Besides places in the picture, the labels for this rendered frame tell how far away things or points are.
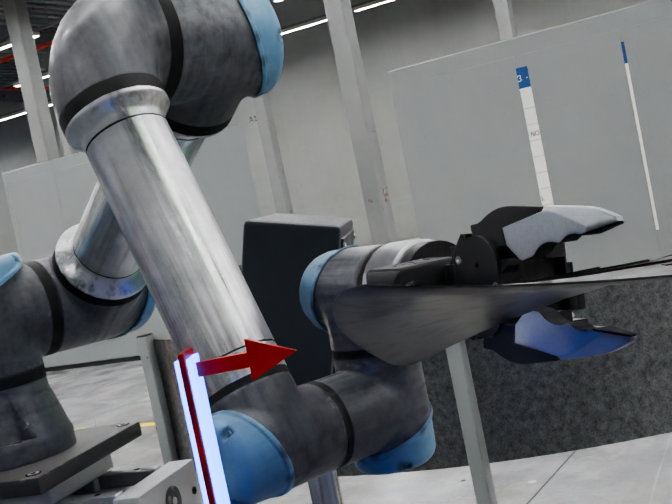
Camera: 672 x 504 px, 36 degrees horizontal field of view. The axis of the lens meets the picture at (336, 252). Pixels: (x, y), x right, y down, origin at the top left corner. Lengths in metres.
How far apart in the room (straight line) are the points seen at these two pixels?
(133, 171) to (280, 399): 0.22
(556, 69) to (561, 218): 6.26
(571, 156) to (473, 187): 0.71
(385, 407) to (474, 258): 0.19
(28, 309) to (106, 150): 0.39
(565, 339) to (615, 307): 1.86
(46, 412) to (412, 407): 0.50
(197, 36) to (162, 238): 0.21
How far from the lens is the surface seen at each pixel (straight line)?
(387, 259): 0.81
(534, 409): 2.55
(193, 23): 0.96
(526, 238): 0.69
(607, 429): 2.58
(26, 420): 1.22
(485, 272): 0.72
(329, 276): 0.88
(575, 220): 0.66
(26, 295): 1.23
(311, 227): 1.15
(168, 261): 0.84
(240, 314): 0.82
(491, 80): 7.06
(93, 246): 1.20
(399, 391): 0.87
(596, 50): 6.85
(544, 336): 0.69
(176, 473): 1.21
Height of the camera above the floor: 1.26
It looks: 3 degrees down
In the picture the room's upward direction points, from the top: 12 degrees counter-clockwise
